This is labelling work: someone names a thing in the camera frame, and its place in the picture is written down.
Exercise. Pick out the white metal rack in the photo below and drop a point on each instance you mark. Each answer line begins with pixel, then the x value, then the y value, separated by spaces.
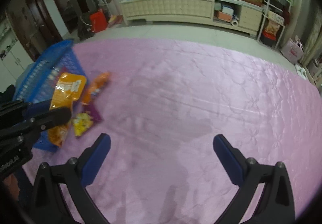
pixel 266 0

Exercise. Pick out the orange printed snack box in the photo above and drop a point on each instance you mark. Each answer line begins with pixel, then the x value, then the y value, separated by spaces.
pixel 273 26

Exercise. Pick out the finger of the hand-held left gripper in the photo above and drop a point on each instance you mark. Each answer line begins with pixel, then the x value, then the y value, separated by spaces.
pixel 37 108
pixel 55 116

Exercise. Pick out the white cupboard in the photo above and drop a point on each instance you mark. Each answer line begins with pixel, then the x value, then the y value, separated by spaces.
pixel 11 55

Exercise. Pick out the narrow orange snack packet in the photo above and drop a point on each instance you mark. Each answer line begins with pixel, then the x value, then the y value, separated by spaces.
pixel 96 85

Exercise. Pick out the dark wooden door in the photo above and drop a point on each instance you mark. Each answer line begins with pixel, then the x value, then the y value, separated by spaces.
pixel 30 20

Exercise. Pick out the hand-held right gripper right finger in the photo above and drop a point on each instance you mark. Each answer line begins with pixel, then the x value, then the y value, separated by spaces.
pixel 227 161

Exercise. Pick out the blue and white box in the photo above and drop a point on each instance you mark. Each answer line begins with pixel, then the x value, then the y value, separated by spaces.
pixel 227 8

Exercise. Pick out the white paper roll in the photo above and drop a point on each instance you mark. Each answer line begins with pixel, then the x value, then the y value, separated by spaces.
pixel 234 22

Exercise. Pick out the pink quilted blanket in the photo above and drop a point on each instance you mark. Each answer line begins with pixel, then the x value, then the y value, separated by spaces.
pixel 188 88

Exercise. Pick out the purple and yellow snack packet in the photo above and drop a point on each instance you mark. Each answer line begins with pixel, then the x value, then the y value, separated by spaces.
pixel 83 121

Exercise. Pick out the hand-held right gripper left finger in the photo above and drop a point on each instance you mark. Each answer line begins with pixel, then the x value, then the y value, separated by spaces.
pixel 96 158

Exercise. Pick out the red bag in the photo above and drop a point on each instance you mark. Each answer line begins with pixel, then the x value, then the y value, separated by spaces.
pixel 98 21

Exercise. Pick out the blue plastic basket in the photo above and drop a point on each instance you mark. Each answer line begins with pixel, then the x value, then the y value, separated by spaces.
pixel 60 53

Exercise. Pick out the white mop stick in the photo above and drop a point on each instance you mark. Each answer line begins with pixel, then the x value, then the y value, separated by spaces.
pixel 104 2

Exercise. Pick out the red box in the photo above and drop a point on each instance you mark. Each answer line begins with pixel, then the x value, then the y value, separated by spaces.
pixel 268 38

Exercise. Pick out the orange-yellow snack packet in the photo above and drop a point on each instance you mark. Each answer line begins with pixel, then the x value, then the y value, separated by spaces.
pixel 68 85

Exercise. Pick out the cream television cabinet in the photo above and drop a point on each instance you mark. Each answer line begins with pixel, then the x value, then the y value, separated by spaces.
pixel 171 7

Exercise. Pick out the broom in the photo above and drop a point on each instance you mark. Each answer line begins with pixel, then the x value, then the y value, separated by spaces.
pixel 115 20

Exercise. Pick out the pair of white slippers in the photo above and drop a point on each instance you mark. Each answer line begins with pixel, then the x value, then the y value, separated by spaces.
pixel 301 72

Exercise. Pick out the pink bag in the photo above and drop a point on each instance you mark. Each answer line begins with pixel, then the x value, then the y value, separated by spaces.
pixel 291 50

